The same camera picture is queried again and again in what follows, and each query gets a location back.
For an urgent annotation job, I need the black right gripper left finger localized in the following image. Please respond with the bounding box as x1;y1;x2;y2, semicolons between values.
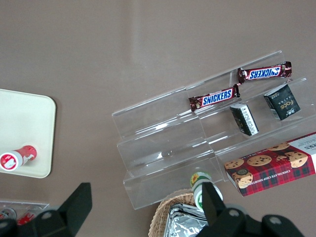
0;182;93;237

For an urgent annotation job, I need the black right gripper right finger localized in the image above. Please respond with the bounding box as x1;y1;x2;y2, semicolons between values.
196;182;304;237

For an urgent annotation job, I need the oval light wicker basket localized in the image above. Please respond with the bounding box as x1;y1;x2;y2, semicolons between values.
148;189;205;237

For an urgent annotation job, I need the beige plastic tray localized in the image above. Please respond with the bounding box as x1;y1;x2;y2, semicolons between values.
0;88;57;179

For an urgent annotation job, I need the silver foil container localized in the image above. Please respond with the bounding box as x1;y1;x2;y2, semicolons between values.
172;203;207;218
165;209;210;237

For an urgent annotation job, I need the green and white bottle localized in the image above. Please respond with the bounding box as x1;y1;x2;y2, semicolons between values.
190;171;224;213

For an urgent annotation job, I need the clear acrylic bottle rack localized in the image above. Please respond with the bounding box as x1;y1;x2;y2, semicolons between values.
0;200;50;223

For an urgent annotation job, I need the red tartan cookie box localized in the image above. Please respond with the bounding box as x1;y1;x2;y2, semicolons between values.
224;132;316;198

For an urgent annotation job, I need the red cup with white lid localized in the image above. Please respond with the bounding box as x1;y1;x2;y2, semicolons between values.
0;145;38;172

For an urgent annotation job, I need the clear acrylic stepped stand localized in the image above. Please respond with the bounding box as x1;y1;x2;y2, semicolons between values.
111;50;316;210

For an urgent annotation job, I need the black box with white side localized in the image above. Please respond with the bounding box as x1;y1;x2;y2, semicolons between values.
229;103;259;136

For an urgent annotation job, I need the Snickers chocolate bar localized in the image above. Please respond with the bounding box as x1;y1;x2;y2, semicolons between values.
237;61;293;84
189;84;240;112

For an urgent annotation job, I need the black box with gold print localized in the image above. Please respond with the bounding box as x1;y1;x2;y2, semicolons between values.
263;83;301;121

